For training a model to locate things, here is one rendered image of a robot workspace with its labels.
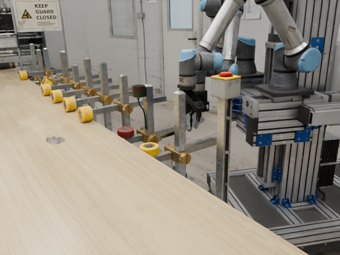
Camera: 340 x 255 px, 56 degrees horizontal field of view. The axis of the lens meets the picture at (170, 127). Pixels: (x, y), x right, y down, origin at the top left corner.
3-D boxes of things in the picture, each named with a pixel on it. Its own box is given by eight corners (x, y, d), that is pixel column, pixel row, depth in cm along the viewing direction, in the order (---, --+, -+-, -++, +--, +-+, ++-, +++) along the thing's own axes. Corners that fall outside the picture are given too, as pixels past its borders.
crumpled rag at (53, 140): (68, 139, 143) (67, 134, 142) (55, 144, 137) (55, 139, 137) (54, 136, 147) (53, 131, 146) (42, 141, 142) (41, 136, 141)
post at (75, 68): (83, 127, 246) (76, 63, 230) (85, 128, 243) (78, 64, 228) (79, 128, 244) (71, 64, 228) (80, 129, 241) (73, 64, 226)
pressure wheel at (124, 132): (130, 145, 163) (129, 124, 159) (138, 150, 156) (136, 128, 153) (116, 149, 158) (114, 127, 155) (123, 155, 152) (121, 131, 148)
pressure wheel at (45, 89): (52, 92, 223) (50, 96, 230) (49, 81, 224) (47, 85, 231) (43, 93, 220) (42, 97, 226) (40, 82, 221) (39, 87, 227)
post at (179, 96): (181, 192, 148) (180, 89, 132) (186, 196, 145) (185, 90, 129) (175, 195, 146) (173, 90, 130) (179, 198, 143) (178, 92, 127)
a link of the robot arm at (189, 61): (200, 49, 135) (181, 50, 133) (200, 76, 138) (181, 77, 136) (194, 48, 142) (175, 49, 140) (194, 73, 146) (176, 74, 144)
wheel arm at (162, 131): (191, 127, 180) (191, 119, 178) (195, 128, 177) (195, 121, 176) (121, 145, 157) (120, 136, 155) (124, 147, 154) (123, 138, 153)
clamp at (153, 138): (145, 136, 168) (144, 127, 166) (159, 144, 157) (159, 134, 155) (135, 138, 165) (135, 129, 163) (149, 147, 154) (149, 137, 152)
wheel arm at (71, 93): (125, 86, 234) (124, 81, 233) (127, 87, 231) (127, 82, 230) (55, 97, 207) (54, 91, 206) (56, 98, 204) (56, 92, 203)
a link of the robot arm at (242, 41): (253, 58, 206) (254, 37, 201) (232, 58, 211) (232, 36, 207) (256, 56, 216) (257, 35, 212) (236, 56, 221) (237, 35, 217)
